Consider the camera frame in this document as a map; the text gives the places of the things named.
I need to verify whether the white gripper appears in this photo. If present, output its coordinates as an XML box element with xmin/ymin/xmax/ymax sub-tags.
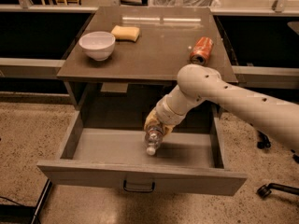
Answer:
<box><xmin>144</xmin><ymin>97</ymin><xmax>185</xmax><ymax>135</ymax></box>

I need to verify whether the clear plastic water bottle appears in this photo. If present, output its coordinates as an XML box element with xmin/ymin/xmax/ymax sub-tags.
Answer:
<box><xmin>145</xmin><ymin>125</ymin><xmax>164</xmax><ymax>156</ymax></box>

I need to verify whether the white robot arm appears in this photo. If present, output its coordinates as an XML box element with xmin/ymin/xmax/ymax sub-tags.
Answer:
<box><xmin>144</xmin><ymin>64</ymin><xmax>299</xmax><ymax>155</ymax></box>

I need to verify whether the grey cabinet with top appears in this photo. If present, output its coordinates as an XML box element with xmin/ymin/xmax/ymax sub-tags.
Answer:
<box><xmin>56</xmin><ymin>6</ymin><xmax>239</xmax><ymax>130</ymax></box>

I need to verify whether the open grey top drawer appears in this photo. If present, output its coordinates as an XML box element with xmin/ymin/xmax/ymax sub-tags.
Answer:
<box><xmin>37</xmin><ymin>105</ymin><xmax>247</xmax><ymax>196</ymax></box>

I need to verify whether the orange soda can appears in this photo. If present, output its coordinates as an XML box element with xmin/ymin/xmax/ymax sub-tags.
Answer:
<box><xmin>190</xmin><ymin>36</ymin><xmax>214</xmax><ymax>65</ymax></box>

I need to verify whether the yellow sponge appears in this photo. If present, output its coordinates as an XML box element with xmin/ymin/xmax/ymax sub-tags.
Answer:
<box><xmin>111</xmin><ymin>25</ymin><xmax>140</xmax><ymax>42</ymax></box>

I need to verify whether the white bowl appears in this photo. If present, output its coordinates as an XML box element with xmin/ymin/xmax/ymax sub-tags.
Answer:
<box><xmin>78</xmin><ymin>32</ymin><xmax>116</xmax><ymax>61</ymax></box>

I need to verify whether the black chair base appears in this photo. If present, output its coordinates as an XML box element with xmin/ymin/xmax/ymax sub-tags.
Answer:
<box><xmin>256</xmin><ymin>131</ymin><xmax>299</xmax><ymax>199</ymax></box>

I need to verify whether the black stand base left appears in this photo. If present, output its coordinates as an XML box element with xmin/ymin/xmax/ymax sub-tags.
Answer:
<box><xmin>0</xmin><ymin>179</ymin><xmax>53</xmax><ymax>224</ymax></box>

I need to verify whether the black drawer handle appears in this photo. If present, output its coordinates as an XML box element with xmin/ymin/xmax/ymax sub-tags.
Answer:
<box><xmin>122</xmin><ymin>180</ymin><xmax>156</xmax><ymax>193</ymax></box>

